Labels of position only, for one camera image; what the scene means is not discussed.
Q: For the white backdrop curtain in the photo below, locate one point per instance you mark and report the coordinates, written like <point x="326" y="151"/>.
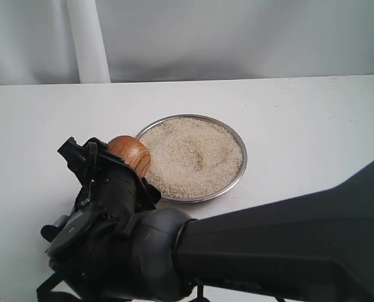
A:
<point x="66" y="42"/>

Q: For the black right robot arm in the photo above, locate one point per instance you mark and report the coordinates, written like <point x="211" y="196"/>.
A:
<point x="317" y="247"/>

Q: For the round steel tray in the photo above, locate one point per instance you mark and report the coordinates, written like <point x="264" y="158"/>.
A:
<point x="237" y="176"/>

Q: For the brown wooden cup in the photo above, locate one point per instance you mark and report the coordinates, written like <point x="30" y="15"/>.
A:
<point x="133" y="152"/>

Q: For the rice heap in tray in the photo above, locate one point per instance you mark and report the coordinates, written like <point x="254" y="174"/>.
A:
<point x="190" y="157"/>

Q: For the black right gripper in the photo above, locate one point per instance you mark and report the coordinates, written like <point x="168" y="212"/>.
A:
<point x="110" y="189"/>

